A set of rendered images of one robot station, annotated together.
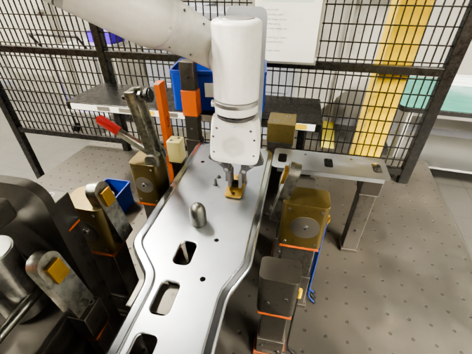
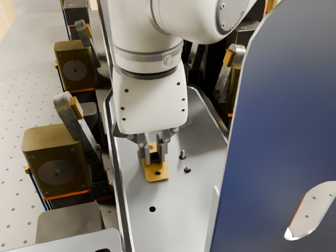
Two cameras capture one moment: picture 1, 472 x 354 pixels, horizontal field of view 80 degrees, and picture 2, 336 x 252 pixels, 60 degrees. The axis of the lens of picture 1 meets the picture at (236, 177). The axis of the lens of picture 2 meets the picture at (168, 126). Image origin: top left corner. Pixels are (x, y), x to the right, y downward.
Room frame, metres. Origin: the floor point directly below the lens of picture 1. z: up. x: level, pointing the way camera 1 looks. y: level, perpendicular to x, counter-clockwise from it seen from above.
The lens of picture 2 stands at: (0.83, -0.13, 1.36)
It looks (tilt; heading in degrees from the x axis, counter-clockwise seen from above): 40 degrees down; 154
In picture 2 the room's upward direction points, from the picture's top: straight up
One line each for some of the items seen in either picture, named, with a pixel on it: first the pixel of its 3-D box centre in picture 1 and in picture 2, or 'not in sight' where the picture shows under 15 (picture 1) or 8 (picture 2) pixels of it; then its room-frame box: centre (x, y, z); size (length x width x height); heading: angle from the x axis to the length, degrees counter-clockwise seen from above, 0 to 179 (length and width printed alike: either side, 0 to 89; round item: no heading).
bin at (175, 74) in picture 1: (220, 83); not in sight; (0.97, 0.05, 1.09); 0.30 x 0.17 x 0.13; 85
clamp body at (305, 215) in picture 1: (302, 254); (66, 202); (0.43, -0.15, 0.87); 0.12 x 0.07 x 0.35; 78
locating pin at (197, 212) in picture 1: (198, 215); not in sight; (0.40, 0.07, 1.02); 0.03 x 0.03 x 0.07
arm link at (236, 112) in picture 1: (234, 105); (150, 50); (0.52, 0.00, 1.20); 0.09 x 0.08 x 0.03; 78
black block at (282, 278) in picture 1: (281, 315); (85, 159); (0.30, -0.09, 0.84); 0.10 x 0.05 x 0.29; 78
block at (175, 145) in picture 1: (182, 194); not in sight; (0.63, 0.15, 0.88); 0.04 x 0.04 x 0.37; 78
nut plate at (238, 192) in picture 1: (236, 184); (153, 158); (0.52, 0.00, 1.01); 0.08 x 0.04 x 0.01; 168
